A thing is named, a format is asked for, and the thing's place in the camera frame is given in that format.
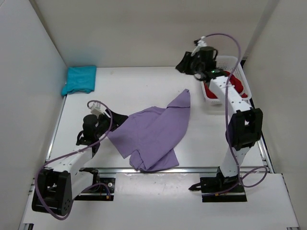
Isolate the purple t shirt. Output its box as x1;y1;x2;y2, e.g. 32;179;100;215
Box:
108;89;191;172

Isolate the teal t shirt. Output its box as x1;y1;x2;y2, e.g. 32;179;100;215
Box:
61;66;97;96

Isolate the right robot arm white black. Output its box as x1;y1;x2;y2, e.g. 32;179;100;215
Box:
176;46;263;195

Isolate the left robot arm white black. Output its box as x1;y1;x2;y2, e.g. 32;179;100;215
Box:
32;109;128;220

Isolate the white plastic basket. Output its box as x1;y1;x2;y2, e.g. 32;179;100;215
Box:
201;56;252;105

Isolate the red t shirt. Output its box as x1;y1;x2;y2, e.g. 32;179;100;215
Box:
204;75;248;99

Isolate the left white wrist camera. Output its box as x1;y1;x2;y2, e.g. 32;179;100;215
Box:
90;102;104;117

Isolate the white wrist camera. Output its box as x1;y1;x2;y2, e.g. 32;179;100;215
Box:
90;102;104;117
191;36;207;56

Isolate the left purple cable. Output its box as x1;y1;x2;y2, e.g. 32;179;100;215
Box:
34;100;114;220

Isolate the purple cable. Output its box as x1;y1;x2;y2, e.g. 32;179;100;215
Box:
203;33;270;188
34;100;114;220

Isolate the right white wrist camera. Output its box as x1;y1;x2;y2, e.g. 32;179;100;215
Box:
191;36;207;56

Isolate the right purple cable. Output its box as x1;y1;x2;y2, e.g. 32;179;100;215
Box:
203;33;270;188

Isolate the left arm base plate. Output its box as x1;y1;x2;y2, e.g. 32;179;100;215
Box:
74;173;116;202

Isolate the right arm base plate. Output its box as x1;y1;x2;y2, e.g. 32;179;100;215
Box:
200;177;248;203

